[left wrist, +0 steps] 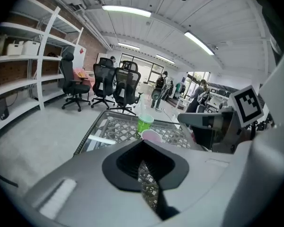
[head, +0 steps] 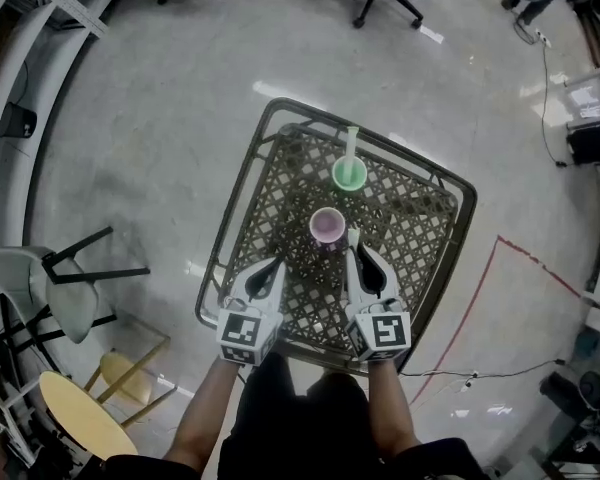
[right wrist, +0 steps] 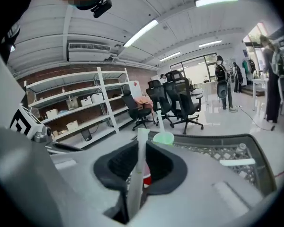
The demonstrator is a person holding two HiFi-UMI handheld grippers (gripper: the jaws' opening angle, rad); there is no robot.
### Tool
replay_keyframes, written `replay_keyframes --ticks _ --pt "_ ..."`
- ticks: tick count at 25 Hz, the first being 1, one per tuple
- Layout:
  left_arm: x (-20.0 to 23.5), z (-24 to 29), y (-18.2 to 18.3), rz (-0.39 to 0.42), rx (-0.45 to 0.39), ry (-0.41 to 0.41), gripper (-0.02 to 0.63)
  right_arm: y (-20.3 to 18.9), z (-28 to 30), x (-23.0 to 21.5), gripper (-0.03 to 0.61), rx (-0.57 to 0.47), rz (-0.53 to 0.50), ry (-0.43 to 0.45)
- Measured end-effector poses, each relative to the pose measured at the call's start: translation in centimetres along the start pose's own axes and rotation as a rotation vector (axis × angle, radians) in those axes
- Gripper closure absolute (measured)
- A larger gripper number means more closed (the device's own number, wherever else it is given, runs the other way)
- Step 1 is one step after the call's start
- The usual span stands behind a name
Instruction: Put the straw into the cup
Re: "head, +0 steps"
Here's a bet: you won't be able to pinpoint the person's left forearm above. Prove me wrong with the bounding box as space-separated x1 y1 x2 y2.
162 357 242 474

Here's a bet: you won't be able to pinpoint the person's black shirt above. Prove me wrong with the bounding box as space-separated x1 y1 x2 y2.
104 437 492 480

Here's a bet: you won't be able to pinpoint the green plastic cup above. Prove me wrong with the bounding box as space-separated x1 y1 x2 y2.
331 156 368 193

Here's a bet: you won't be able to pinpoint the black bag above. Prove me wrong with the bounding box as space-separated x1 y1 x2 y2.
565 117 600 167

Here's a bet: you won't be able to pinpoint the yellow wooden stool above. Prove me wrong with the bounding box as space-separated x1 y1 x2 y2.
84 316 179 427

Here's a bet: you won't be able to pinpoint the person's right forearm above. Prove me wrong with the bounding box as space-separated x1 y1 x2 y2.
367 360 424 462

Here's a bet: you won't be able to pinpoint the pink plastic cup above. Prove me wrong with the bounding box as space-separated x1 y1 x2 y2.
308 206 346 247

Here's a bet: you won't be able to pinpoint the person's black shorts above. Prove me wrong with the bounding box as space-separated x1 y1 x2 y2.
219 351 382 480

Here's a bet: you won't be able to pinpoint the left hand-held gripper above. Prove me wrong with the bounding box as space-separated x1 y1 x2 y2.
215 259 288 367

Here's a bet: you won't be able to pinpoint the black floor cable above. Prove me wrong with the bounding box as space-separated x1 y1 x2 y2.
512 17 569 169
399 357 567 390

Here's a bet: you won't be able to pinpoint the grey shell chair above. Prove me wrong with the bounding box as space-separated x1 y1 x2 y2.
0 225 152 345

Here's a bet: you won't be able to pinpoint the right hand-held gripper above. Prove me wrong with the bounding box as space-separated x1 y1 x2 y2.
344 243 414 365

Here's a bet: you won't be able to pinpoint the black mesh waste bin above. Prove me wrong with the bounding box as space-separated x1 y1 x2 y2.
0 101 38 140

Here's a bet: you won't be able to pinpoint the yellow round table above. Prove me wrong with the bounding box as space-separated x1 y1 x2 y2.
38 370 141 462

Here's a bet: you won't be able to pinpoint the red floor tape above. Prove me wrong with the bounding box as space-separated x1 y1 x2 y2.
409 234 582 405

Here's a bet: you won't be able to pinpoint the person's right leg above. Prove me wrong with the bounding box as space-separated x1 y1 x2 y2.
307 371 369 400

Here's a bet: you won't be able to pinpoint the rattan glass-top side table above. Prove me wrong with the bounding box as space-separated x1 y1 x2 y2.
194 96 479 376

